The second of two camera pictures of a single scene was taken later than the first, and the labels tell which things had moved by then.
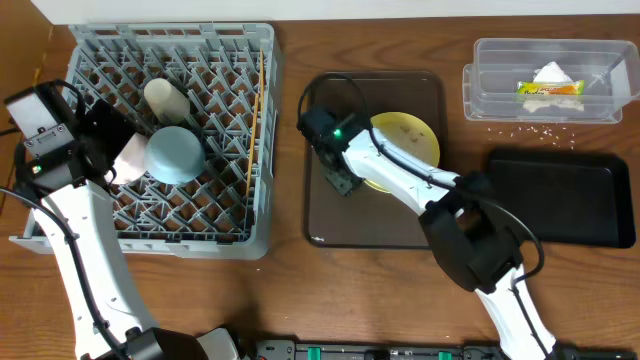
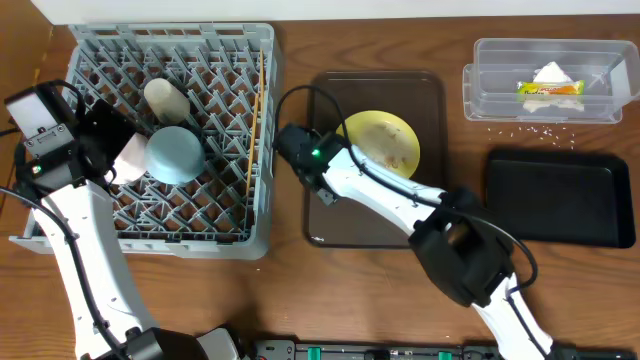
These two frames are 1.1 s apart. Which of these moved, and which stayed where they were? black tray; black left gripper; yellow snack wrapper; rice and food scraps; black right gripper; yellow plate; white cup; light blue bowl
Moved: yellow plate; rice and food scraps; black right gripper
Stayed: yellow snack wrapper; black tray; black left gripper; light blue bowl; white cup
